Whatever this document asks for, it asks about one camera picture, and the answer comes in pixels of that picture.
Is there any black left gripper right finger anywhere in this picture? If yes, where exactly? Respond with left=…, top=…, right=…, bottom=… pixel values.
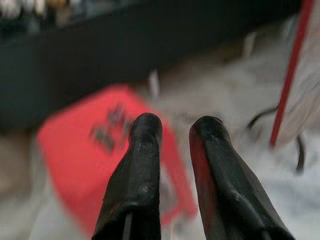
left=188, top=115, right=298, bottom=240

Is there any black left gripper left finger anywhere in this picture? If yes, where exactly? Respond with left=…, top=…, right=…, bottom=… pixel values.
left=91, top=112, right=164, bottom=240

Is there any red plastic stool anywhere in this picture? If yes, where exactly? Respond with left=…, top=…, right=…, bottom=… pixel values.
left=36, top=83, right=198, bottom=236

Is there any black board stand leg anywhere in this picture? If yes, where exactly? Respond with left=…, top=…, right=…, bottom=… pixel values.
left=246, top=106, right=280, bottom=130
left=295, top=133, right=307, bottom=172

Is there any black low cabinet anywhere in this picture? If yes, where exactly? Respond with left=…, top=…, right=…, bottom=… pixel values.
left=0, top=0, right=305, bottom=133

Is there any orange marble board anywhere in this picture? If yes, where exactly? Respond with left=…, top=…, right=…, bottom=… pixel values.
left=270, top=0, right=320, bottom=148

